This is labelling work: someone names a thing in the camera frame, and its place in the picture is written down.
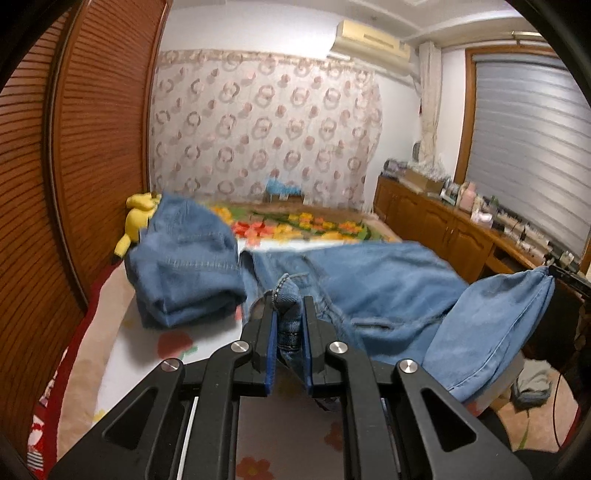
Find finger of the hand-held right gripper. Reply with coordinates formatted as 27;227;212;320
547;264;591;296

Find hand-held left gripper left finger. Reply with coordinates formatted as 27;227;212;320
48;298;279;480

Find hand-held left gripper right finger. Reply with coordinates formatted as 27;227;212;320
301;294;533;480

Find darker blue denim pants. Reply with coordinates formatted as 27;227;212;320
126;193;247;329

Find clutter of small items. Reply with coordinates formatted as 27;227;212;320
478;196;580;271

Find grey cloth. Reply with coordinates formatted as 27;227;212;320
510;360;553;410

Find window with grey blind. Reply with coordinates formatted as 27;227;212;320
455;45;591;274

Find white strawberry print blanket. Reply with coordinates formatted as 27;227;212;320
92;240;527;480

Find green orange floral blanket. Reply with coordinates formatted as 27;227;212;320
210;200;403;244

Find long wooden cabinet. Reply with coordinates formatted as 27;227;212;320
373;174;555;285

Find small blue toy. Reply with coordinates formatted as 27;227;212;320
264;178;304;204

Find cardboard box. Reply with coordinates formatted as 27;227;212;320
403;167;447;195

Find yellow plush toy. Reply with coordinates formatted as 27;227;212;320
113;191;162;258

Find cream tied curtain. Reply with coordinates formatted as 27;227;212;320
417;41;445;172

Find circle patterned curtain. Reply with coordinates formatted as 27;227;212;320
148;48;385;214

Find red patterned blanket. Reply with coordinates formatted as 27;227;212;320
25;277;116;480

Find wooden headboard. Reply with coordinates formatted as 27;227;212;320
0;0;172;462

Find cream wall air conditioner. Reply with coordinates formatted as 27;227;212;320
329;19;413;77

